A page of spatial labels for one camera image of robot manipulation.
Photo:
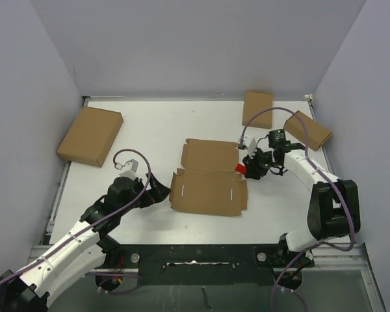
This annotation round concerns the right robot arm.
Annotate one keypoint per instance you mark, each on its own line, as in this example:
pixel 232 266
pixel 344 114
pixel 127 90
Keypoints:
pixel 334 203

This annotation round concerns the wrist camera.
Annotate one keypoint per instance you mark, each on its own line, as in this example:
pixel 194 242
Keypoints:
pixel 248 145
pixel 128 169

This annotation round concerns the small folded cardboard box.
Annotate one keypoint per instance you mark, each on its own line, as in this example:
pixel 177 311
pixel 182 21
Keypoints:
pixel 318 134

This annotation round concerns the large folded cardboard box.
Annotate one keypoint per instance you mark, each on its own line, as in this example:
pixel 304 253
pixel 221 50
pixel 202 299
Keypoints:
pixel 91 136

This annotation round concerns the aluminium table frame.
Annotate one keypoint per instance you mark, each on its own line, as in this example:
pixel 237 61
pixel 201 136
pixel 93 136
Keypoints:
pixel 154 133

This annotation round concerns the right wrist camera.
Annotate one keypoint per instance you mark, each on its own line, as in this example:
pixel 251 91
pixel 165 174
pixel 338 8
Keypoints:
pixel 248 145

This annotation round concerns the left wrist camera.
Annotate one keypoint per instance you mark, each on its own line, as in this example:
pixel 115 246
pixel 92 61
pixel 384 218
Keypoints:
pixel 128 169

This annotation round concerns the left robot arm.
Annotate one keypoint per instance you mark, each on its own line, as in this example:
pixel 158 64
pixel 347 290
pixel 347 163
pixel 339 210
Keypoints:
pixel 36 286

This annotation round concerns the upright folded cardboard box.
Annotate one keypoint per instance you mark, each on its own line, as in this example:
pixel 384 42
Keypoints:
pixel 254 103

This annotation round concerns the small red block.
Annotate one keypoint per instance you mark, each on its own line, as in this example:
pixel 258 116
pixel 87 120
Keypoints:
pixel 241 168

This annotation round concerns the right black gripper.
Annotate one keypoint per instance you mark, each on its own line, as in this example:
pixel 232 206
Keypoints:
pixel 252 169

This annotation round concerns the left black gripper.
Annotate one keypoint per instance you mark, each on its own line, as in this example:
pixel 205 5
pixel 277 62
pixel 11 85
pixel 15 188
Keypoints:
pixel 157 192

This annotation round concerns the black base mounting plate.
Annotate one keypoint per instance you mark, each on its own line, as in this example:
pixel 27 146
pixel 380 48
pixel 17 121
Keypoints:
pixel 208 264

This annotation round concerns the brown cardboard box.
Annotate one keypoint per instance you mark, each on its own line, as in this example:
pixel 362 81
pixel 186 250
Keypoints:
pixel 207 182

